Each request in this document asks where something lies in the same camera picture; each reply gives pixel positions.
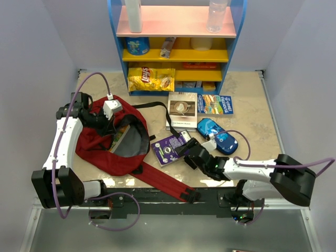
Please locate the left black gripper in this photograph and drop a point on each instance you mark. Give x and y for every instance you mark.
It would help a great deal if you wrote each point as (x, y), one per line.
(108, 127)

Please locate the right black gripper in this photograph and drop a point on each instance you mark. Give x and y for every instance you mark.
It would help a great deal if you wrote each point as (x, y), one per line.
(182, 148)

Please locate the orange Treehouse book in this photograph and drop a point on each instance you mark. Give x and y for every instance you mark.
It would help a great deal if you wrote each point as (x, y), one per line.
(118, 138)

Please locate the purple book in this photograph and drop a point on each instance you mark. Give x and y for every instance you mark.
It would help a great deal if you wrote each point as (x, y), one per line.
(164, 149)

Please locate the red backpack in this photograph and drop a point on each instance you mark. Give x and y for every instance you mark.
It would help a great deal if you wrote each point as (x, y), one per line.
(94, 146)

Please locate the blue pencil case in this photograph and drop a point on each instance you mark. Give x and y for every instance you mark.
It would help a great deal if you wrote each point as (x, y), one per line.
(226, 144)

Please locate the white coffee cover book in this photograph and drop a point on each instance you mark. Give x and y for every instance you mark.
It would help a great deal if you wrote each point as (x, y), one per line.
(182, 109)

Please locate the blue Treehouse book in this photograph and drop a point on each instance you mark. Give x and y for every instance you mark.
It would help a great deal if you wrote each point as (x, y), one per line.
(214, 105)

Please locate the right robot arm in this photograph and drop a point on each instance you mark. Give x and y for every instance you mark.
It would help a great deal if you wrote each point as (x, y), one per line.
(282, 177)

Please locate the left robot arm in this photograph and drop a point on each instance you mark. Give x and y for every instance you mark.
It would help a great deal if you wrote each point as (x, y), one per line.
(56, 184)

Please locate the yellow Lays chips bag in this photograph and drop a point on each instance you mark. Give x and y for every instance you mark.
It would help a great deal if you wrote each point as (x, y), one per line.
(151, 79)

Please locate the yellow small box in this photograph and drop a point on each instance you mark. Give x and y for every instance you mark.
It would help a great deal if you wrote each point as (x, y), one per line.
(209, 86)

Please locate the white small carton boxes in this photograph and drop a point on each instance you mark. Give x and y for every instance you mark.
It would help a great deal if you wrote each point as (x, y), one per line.
(188, 84)

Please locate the red flat snack box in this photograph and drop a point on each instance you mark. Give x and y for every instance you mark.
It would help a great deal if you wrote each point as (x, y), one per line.
(200, 65)

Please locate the blue snack canister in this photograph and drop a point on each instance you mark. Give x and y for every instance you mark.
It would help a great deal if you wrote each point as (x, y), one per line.
(137, 46)

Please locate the brown wrapped snack bar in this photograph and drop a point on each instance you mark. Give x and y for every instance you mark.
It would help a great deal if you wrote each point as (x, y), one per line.
(167, 47)

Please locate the cream white jar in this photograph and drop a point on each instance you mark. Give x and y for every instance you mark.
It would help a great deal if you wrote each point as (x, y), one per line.
(201, 43)

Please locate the blue shelf unit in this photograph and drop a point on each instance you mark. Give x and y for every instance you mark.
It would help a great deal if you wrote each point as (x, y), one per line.
(182, 22)

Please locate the white tall bottle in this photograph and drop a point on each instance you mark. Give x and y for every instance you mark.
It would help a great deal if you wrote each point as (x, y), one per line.
(133, 8)

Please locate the clear plastic water bottle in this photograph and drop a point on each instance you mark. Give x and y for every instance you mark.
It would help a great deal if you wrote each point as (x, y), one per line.
(216, 14)

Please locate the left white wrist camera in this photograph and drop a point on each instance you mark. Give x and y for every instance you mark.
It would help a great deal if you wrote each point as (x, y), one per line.
(111, 106)

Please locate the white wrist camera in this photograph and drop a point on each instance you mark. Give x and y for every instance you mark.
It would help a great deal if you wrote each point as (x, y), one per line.
(210, 144)
(111, 106)

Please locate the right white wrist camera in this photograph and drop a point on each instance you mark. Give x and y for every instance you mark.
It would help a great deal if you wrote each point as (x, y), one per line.
(210, 144)

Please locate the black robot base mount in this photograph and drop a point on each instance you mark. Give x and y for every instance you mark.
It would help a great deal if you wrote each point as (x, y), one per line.
(214, 201)

